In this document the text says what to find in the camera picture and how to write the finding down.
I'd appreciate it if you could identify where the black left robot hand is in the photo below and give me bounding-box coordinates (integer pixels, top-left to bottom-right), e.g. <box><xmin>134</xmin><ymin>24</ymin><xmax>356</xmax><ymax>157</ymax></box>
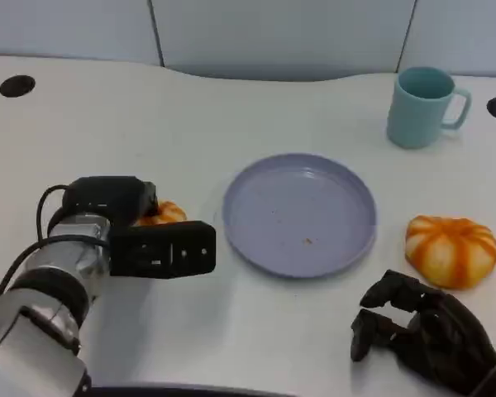
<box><xmin>61</xmin><ymin>175</ymin><xmax>160</xmax><ymax>228</ymax></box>

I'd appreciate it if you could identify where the orange and white bread roll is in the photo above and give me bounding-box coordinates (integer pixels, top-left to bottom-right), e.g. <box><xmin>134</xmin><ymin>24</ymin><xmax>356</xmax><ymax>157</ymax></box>
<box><xmin>134</xmin><ymin>200</ymin><xmax>188</xmax><ymax>227</ymax></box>
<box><xmin>404</xmin><ymin>214</ymin><xmax>496</xmax><ymax>290</ymax></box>

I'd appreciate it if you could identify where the grey partition panel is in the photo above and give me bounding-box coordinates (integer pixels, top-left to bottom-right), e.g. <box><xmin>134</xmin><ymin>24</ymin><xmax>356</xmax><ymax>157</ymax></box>
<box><xmin>0</xmin><ymin>0</ymin><xmax>163</xmax><ymax>67</ymax></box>
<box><xmin>396</xmin><ymin>0</ymin><xmax>496</xmax><ymax>79</ymax></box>
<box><xmin>149</xmin><ymin>0</ymin><xmax>417</xmax><ymax>82</ymax></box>

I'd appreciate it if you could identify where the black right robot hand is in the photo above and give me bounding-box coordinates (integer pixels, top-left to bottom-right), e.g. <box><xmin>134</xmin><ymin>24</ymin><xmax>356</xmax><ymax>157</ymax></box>
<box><xmin>350</xmin><ymin>269</ymin><xmax>496</xmax><ymax>394</ymax></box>

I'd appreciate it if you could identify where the lilac plate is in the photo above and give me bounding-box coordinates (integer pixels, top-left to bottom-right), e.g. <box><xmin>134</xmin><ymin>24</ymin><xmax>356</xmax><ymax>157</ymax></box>
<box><xmin>222</xmin><ymin>152</ymin><xmax>378</xmax><ymax>281</ymax></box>

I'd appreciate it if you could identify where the pale green mug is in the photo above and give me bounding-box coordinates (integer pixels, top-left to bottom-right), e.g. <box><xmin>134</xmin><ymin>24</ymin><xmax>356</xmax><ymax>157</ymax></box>
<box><xmin>386</xmin><ymin>66</ymin><xmax>473</xmax><ymax>150</ymax></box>

